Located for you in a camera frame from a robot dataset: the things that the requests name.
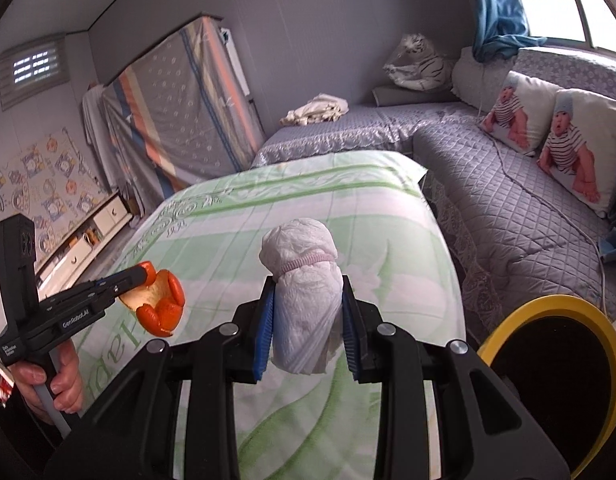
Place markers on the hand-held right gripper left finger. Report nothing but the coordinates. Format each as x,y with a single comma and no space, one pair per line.
265,335

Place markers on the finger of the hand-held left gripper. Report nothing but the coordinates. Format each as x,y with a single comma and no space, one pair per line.
123,282

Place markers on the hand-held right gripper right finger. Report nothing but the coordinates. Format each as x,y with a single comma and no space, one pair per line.
350,332

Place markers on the yellow rimmed black trash bin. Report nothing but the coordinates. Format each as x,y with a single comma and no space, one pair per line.
493,345

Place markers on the person's left hand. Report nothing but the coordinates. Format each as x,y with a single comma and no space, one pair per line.
68,380

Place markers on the white tv cabinet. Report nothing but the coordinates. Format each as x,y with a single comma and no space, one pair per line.
88,232

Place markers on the green floral blanket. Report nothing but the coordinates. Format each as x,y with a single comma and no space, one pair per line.
298,195

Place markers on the white hanging garment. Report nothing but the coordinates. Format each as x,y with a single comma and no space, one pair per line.
95,130

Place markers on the grey quilted sofa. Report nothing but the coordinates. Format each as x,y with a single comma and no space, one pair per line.
498,210

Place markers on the small window with blinds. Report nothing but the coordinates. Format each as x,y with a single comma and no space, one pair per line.
33,72

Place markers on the cream crumpled cloth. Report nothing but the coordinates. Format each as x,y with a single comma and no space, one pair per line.
313,110

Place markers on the grey bolster cushion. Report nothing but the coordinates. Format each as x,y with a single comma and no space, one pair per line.
393,95

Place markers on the white tiger plush toy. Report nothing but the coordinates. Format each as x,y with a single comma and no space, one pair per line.
420,65

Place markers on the baby print pillow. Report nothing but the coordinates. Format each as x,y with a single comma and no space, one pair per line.
583,150
518,110

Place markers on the grey quilted pillow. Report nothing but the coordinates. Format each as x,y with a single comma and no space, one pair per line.
468,77

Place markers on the short blue curtain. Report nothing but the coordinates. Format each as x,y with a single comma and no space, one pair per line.
503,15

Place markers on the large window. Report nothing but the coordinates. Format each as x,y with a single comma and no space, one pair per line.
578,0

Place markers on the cartoon wall poster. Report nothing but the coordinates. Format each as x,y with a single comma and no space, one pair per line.
38,180

